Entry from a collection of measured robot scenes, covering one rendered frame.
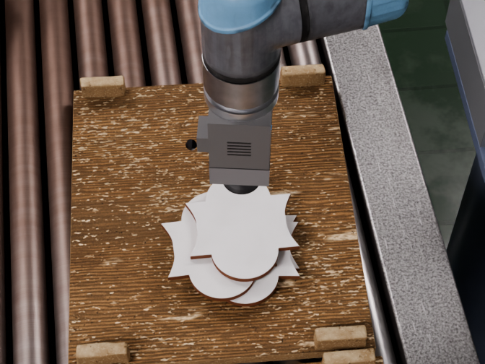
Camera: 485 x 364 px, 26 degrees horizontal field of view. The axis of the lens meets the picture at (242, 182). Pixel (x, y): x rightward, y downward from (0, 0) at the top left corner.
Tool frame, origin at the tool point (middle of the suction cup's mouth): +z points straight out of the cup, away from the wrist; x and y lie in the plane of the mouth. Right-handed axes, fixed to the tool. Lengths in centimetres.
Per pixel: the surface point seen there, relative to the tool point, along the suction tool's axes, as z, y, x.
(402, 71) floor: 106, -110, 35
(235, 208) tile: 9.4, -2.2, -0.8
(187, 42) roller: 14.9, -33.5, -9.6
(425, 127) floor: 106, -92, 40
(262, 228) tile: 9.4, 0.5, 2.5
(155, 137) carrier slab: 12.7, -14.8, -12.1
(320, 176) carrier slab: 12.7, -9.8, 9.5
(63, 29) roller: 14.8, -35.0, -27.5
